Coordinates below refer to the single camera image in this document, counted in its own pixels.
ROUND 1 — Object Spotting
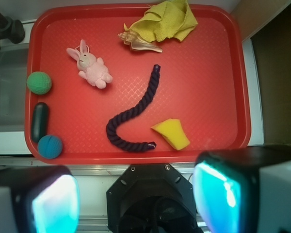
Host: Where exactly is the green rubber ball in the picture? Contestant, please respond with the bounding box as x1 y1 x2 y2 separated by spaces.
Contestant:
26 71 52 95

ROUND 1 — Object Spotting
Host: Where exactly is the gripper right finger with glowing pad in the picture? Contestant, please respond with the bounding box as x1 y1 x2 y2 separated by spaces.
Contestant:
193 145 291 233

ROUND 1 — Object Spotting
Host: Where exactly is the blue rubber ball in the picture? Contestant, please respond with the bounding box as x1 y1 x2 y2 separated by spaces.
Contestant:
38 135 63 159

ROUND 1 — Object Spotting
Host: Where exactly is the yellow sponge wedge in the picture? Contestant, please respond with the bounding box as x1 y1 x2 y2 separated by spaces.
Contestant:
151 118 190 150

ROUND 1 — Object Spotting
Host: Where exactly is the beige conch seashell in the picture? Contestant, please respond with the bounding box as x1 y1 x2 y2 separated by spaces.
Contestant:
117 30 163 53

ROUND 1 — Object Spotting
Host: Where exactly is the yellow cloth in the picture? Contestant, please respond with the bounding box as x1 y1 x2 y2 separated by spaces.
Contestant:
123 0 198 42

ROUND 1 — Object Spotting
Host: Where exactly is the red plastic tray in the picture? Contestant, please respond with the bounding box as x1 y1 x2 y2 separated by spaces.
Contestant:
25 4 251 165

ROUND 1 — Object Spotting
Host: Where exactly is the stainless steel sink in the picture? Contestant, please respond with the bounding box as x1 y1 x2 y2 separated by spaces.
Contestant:
0 45 28 132

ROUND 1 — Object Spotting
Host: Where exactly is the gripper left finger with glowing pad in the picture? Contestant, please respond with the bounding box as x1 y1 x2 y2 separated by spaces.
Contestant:
0 166 80 233

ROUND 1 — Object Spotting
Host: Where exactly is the dark purple rope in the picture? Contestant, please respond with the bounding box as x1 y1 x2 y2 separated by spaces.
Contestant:
105 64 162 153

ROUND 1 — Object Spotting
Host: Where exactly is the pink plush bunny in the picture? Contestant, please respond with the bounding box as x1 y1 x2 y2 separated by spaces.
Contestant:
66 39 113 89

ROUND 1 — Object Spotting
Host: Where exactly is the black capsule-shaped object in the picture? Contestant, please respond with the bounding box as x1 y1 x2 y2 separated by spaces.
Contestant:
31 102 49 143

